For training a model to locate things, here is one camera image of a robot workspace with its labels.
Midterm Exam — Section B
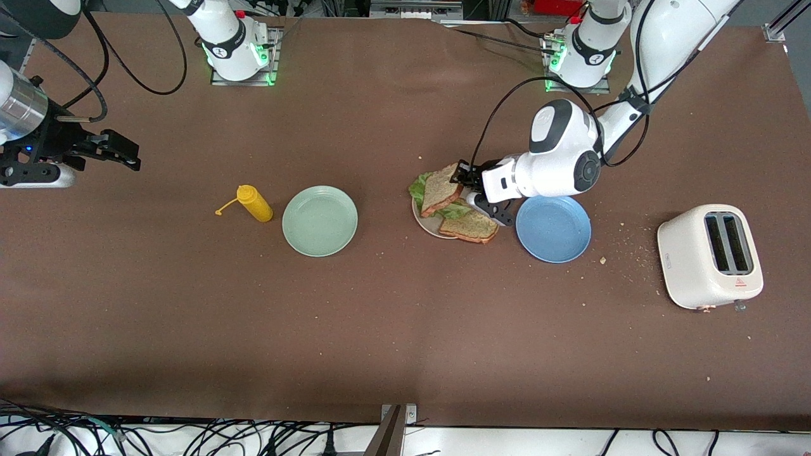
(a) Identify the yellow squeeze sauce bottle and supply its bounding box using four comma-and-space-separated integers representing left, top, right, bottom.
215, 185, 274, 223

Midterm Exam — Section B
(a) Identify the red box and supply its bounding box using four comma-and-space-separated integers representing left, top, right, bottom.
532, 0, 587, 17

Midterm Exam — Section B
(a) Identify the brown bread slice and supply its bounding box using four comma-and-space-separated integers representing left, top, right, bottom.
438, 209, 501, 244
419, 163, 466, 218

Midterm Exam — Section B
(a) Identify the grey metal frame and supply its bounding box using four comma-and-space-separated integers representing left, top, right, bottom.
369, 0, 464, 23

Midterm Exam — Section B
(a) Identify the teal cable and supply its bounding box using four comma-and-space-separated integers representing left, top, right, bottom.
79, 417, 121, 439

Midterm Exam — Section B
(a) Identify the blue round plate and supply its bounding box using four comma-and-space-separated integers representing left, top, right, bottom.
515, 195, 592, 263

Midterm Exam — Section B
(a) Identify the black cable on table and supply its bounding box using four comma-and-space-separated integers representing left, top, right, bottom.
444, 19, 558, 58

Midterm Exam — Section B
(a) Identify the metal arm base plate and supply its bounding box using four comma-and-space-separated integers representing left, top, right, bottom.
211, 25, 280, 87
540, 33, 612, 95

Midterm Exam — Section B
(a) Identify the long black arm cable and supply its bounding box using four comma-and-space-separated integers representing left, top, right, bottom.
82, 0, 189, 97
470, 0, 656, 169

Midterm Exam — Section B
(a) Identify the green lettuce leaf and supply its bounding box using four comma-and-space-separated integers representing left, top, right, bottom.
408, 172, 473, 222

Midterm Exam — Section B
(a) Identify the beige round plate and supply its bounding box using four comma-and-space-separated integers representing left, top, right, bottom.
412, 190, 463, 239

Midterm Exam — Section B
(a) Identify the white two-slot toaster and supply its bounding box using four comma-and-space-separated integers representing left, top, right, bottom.
657, 204, 765, 312

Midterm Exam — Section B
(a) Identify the aluminium post with bracket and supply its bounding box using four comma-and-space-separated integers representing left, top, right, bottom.
363, 403, 419, 456

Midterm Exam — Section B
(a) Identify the mint green round plate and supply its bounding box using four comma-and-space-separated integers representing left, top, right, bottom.
282, 185, 359, 258

